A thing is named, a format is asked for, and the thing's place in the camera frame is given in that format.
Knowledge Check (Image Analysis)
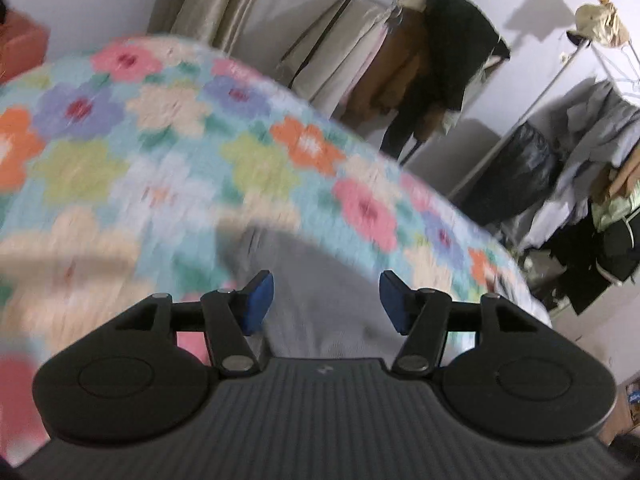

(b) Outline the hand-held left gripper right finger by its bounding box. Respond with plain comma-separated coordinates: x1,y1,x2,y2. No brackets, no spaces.
378,269,542,377

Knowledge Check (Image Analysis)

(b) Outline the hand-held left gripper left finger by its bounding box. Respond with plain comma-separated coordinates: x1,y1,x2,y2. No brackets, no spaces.
115,269,276,377

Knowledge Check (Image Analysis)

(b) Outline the grey garment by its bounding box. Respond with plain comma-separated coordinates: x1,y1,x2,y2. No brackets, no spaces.
520,79,640,253
217,224,478,362

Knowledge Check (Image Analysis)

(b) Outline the white clothes rack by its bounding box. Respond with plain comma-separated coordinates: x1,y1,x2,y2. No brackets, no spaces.
445,42,640,202

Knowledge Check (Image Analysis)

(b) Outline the black clothes rack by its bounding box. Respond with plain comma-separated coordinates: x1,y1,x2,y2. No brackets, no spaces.
277,0,427,81

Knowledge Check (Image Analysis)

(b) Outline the black plastic bag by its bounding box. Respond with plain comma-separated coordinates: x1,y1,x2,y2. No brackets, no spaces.
466,122,560,233

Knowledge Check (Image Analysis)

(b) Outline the floral blanket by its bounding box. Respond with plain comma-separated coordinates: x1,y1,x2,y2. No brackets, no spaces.
0,35,553,478

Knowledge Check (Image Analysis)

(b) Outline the black garment with white stripe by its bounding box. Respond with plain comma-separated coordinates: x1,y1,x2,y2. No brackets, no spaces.
549,200,640,317

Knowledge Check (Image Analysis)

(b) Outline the brown hanging garment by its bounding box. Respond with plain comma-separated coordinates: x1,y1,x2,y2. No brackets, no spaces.
344,9,437,122

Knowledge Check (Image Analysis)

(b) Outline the light green garment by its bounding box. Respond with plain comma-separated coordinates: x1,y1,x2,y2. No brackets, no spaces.
591,182,640,233

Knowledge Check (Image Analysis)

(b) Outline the cream hanging garment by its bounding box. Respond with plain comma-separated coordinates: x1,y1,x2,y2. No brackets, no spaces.
289,0,392,118

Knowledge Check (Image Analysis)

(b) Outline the black hanging garment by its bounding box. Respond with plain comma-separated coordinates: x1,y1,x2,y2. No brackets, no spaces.
379,0,512,162

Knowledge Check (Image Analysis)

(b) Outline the grey hanging garment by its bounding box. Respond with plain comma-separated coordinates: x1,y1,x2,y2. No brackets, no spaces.
520,79,640,253

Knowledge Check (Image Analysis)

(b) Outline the beige hat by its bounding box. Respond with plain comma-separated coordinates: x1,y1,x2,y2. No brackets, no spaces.
566,2,630,50

